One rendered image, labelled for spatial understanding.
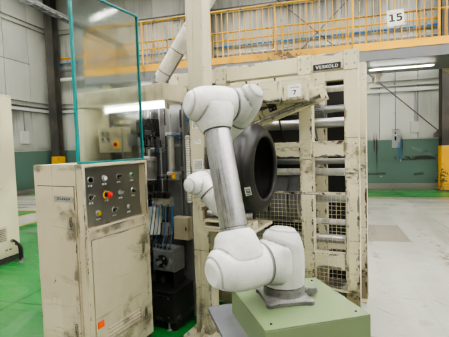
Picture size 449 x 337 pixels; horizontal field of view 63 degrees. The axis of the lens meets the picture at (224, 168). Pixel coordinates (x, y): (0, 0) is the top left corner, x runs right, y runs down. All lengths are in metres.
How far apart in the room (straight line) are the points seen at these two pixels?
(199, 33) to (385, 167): 9.49
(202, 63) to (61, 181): 1.17
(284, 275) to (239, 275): 0.20
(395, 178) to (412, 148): 0.96
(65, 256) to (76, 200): 0.34
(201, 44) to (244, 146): 0.80
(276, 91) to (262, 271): 1.57
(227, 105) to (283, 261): 0.60
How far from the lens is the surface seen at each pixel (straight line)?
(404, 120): 11.74
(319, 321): 1.35
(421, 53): 8.06
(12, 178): 5.31
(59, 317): 2.51
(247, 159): 2.20
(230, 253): 1.26
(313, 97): 2.68
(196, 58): 2.62
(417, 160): 11.73
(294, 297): 1.45
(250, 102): 1.46
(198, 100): 1.35
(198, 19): 2.68
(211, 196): 1.82
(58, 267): 2.39
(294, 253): 1.39
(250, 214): 2.34
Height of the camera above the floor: 1.34
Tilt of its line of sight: 3 degrees down
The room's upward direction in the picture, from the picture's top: 2 degrees counter-clockwise
